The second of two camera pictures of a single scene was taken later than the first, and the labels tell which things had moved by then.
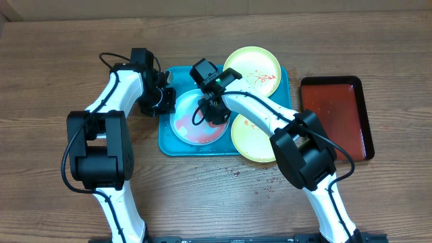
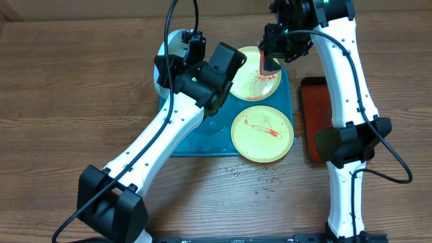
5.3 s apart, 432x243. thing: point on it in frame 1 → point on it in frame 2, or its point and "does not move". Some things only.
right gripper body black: [214, 112] → [275, 45]
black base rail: [295, 238] does not move
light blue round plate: [181, 123] → [175, 45]
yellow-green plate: [252, 140] does not move
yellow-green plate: [257, 65] does not move
